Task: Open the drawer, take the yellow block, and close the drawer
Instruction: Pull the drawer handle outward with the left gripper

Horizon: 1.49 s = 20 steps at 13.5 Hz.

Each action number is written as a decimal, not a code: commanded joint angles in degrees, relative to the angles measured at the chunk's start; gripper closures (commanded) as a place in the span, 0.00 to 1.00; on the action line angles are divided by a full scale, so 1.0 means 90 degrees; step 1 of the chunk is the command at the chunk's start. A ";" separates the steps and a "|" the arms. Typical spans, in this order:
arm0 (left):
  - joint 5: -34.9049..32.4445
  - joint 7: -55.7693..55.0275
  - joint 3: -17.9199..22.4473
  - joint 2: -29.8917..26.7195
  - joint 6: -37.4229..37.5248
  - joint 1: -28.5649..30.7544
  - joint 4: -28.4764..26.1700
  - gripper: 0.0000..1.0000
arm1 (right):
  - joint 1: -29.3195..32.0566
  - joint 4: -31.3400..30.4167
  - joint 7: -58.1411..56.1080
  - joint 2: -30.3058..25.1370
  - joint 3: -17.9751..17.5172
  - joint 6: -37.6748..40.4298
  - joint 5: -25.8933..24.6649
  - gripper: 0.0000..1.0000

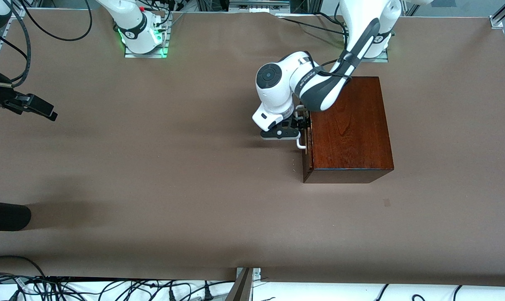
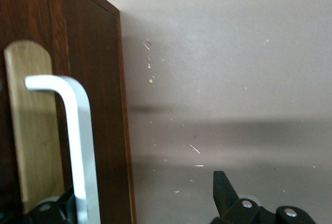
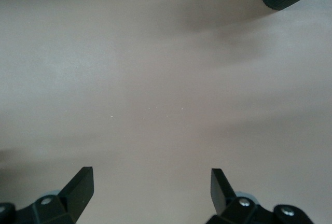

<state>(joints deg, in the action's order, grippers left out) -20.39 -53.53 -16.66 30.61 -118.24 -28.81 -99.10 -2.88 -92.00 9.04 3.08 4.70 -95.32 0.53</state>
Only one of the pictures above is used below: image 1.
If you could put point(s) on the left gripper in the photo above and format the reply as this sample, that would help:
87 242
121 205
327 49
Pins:
299 121

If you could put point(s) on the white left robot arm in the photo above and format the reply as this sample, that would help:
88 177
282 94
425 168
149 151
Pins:
277 85

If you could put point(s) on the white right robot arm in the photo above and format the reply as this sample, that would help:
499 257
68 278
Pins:
131 19

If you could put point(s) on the dark red wooden cabinet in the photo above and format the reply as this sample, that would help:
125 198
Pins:
352 129

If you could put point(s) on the black ribbed foam cylinder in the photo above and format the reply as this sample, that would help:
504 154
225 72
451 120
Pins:
6 215

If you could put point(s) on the grey equipment bar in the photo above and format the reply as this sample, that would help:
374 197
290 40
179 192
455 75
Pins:
256 6

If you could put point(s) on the brown table cover sheet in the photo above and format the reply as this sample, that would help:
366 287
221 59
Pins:
173 167

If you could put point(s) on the aluminium corner extrusion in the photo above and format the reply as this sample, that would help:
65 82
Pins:
496 21

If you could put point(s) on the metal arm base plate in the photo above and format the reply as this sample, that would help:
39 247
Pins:
145 55
367 59

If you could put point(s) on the small metal bracket plate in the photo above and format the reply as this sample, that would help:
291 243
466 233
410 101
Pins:
257 274

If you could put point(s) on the grey metal post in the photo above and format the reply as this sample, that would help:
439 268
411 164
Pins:
242 288

